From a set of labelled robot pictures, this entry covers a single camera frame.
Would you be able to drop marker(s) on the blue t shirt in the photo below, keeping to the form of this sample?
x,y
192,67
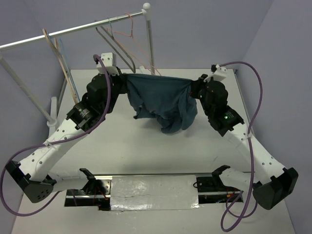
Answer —
x,y
165,99

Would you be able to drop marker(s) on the grey plastic hanger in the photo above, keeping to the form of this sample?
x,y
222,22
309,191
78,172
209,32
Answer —
x,y
117,47

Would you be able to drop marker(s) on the pink wire hanger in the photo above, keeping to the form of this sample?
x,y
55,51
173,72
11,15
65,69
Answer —
x,y
150,57

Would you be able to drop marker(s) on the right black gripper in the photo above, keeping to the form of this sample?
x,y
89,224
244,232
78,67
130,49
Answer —
x,y
197,84

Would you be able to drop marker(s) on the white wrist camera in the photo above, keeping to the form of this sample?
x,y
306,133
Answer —
x,y
109,61
219,73

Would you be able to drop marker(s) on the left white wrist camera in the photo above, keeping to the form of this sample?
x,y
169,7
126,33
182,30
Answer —
x,y
109,61

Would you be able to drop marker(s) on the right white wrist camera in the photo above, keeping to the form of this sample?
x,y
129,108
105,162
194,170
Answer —
x,y
219,73

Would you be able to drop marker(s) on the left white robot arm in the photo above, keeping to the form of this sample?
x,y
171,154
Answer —
x,y
33,174

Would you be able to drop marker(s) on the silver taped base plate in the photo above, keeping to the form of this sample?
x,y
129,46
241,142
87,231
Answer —
x,y
151,192

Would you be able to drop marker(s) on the wooden hanger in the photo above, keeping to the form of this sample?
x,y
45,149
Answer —
x,y
64,68

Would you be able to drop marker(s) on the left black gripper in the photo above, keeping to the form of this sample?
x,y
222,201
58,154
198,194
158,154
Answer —
x,y
121,79

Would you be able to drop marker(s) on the white clothes rack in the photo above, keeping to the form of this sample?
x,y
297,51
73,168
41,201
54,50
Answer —
x,y
52,39

